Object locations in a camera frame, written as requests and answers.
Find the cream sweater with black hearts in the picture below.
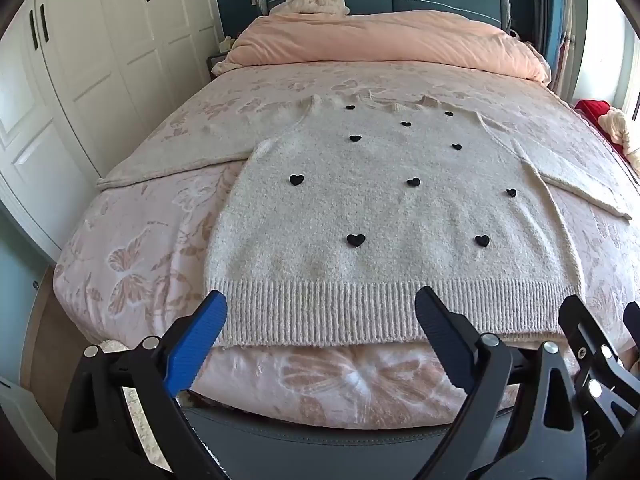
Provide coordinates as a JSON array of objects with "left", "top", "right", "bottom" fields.
[{"left": 102, "top": 96, "right": 634, "bottom": 347}]

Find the red cloth by window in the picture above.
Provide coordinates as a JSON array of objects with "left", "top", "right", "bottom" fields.
[{"left": 575, "top": 100, "right": 640, "bottom": 174}]

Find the dark bedside table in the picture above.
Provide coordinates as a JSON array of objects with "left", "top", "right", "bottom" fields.
[{"left": 206, "top": 53, "right": 227, "bottom": 80}]

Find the peach duvet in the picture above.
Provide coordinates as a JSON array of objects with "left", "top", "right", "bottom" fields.
[{"left": 213, "top": 10, "right": 551, "bottom": 86}]

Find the white wardrobe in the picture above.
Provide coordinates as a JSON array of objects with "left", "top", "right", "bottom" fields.
[{"left": 1, "top": 0, "right": 222, "bottom": 260}]

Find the cream plush pillow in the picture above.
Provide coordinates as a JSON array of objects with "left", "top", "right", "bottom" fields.
[{"left": 269, "top": 0, "right": 350, "bottom": 16}]

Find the dark bed frame footboard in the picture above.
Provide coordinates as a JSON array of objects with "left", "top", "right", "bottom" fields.
[{"left": 182, "top": 405, "right": 449, "bottom": 479}]

